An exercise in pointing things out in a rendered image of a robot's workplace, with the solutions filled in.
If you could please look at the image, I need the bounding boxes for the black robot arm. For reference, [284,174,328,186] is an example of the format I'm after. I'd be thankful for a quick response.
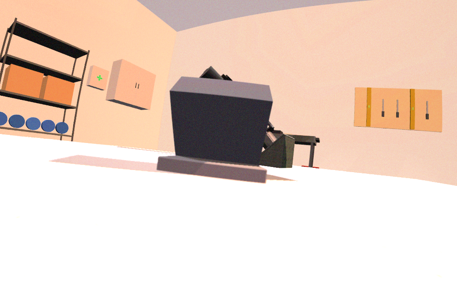
[199,66,276,149]

